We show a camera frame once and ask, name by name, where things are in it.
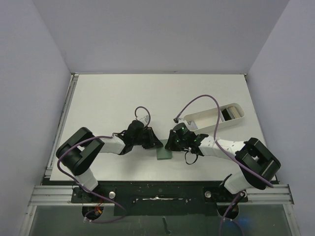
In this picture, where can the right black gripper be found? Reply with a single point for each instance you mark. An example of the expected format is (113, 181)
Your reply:
(174, 140)

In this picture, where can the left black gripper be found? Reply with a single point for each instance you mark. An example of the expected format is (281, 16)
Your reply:
(153, 141)

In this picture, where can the green leather card holder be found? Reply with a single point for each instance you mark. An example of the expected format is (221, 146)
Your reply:
(162, 153)

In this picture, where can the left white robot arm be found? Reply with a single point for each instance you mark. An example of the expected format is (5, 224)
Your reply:
(82, 148)

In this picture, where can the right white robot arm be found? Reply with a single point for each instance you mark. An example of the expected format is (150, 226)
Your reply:
(257, 164)

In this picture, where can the stack of credit cards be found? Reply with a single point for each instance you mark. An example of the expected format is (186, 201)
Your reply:
(230, 113)

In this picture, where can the white plastic tray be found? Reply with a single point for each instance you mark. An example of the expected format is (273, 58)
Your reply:
(206, 120)

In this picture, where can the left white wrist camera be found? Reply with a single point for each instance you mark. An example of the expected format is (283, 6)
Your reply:
(145, 120)

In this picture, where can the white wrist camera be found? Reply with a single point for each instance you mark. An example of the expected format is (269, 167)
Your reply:
(191, 125)
(145, 120)

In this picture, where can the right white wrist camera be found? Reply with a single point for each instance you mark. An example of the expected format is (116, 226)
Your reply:
(191, 125)

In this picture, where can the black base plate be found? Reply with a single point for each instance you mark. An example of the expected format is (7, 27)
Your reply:
(153, 198)

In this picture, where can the aluminium frame rail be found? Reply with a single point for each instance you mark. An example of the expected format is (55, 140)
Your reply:
(105, 103)

